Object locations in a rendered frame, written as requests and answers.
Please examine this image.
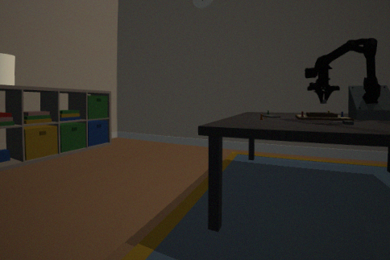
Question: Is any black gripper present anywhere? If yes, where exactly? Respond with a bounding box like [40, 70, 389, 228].
[308, 76, 340, 102]

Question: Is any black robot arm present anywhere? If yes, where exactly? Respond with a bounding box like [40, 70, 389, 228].
[305, 38, 381, 104]

